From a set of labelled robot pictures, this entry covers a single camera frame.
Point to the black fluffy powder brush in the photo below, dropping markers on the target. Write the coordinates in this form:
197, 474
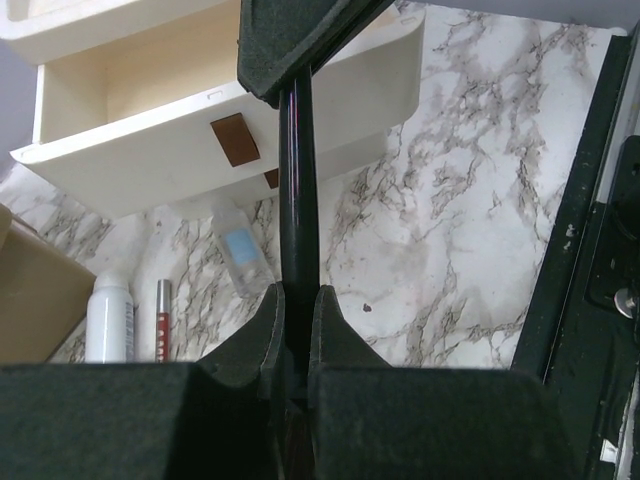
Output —
299, 252

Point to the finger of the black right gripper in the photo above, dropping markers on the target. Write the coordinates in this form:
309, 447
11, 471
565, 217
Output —
278, 39

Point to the white cosmetic tube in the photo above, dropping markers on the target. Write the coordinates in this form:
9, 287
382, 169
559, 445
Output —
110, 321

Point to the white drawer organizer box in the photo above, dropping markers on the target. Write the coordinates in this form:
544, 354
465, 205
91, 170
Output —
43, 31

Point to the tan plastic tool case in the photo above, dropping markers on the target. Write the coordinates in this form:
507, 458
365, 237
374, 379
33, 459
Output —
44, 293

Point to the white pull-out drawer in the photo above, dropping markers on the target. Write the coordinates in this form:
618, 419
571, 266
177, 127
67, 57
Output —
128, 130
330, 164

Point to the clear blue small container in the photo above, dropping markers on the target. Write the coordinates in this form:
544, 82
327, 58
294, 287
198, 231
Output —
241, 253

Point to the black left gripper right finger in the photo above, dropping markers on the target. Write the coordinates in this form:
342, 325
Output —
375, 421

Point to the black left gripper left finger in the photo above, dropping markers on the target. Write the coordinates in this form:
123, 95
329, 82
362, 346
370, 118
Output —
216, 418

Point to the red lip pencil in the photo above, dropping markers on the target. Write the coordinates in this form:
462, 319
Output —
163, 320

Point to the black front mounting rail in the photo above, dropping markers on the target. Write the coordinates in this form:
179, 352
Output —
580, 337

